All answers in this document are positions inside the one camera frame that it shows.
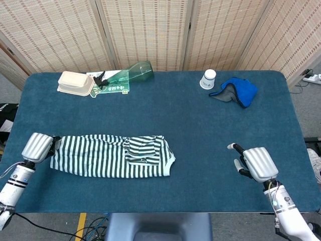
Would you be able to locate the blue carpet table mat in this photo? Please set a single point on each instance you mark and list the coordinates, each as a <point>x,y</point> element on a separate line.
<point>175,120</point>

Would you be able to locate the green printed card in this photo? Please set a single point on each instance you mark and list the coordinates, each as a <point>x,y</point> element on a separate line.
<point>113,89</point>

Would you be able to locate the white power strip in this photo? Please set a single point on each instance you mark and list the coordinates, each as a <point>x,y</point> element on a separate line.
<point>314,78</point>

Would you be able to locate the green spray bottle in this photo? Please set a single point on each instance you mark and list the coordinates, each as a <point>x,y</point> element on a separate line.
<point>135,74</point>

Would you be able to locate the beige plastic food container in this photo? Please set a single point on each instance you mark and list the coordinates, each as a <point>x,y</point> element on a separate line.
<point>74,81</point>

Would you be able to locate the woven folding screen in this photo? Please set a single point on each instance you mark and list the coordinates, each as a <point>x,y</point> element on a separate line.
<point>150,30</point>

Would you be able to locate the white sneaker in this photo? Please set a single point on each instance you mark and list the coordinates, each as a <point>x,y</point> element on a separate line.
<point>316,163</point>

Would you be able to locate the white paper cup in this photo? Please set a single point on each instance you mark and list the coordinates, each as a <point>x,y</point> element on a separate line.
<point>208,79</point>

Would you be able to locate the blue and grey cloth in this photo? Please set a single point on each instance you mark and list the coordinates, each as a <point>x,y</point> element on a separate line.
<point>244,90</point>

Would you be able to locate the green white striped T-shirt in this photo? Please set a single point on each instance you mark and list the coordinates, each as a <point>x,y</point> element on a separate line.
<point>100,158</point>

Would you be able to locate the black metal bar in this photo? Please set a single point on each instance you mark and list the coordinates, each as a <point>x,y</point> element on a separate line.
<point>312,140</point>

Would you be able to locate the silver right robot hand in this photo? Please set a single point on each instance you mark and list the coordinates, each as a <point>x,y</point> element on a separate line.
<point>260,163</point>

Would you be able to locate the black bag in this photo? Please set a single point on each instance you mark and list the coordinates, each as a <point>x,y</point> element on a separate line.
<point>5,113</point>

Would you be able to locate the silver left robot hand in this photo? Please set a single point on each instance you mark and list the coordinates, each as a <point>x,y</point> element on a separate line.
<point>36,146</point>

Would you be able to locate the white paper sheet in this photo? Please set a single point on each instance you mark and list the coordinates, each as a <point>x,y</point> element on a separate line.
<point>113,72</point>

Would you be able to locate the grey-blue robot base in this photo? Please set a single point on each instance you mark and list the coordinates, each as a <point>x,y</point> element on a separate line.
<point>160,226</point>

